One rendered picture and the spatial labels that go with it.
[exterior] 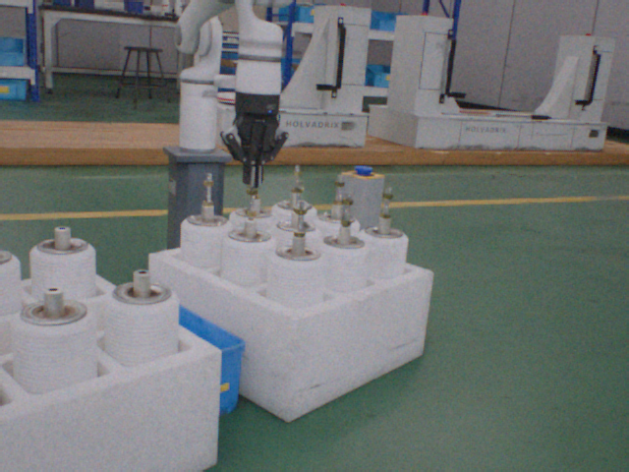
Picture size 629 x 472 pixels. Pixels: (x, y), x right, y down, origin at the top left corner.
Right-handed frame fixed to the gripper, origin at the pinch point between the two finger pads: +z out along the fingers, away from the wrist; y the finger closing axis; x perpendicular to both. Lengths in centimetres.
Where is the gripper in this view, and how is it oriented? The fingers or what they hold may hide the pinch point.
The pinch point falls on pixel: (253, 176)
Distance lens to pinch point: 114.2
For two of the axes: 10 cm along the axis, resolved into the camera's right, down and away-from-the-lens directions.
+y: 7.7, -1.2, 6.2
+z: -0.8, 9.6, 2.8
